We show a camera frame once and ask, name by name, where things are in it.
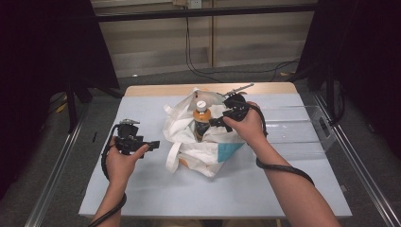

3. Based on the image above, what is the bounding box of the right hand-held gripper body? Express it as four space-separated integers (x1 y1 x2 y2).
221 82 255 123

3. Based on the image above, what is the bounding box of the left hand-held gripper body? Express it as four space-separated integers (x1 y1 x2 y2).
113 118 146 156

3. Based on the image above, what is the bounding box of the orange drink bottle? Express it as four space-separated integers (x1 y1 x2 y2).
192 99 213 143

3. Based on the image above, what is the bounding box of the white printed tote bag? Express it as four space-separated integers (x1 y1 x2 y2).
162 87 248 179

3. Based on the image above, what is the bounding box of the clear plastic container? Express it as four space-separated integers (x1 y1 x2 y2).
252 104 337 160

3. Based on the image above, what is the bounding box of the person's right hand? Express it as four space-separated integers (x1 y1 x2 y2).
221 100 270 148

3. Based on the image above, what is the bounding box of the person's left hand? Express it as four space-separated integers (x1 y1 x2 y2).
105 136 150 191

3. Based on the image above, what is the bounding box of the pale table mat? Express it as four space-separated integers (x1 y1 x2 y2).
78 93 353 219

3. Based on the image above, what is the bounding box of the black stand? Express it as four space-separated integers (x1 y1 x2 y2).
63 77 80 134
323 61 338 125

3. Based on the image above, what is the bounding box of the black horizontal bar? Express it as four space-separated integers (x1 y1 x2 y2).
94 3 319 24

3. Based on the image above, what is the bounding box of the black curtain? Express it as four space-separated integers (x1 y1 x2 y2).
295 0 401 160
0 0 121 201

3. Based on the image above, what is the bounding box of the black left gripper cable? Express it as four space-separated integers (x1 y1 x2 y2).
87 123 129 227

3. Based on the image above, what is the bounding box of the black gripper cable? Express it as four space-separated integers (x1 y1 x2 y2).
87 123 129 227
235 99 316 187

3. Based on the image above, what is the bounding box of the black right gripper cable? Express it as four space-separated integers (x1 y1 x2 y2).
235 99 316 187

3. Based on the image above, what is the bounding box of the black power cable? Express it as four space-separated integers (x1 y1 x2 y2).
183 16 301 84

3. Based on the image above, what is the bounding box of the aluminium frame rail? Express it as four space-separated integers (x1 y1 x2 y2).
313 92 401 227
24 102 93 227

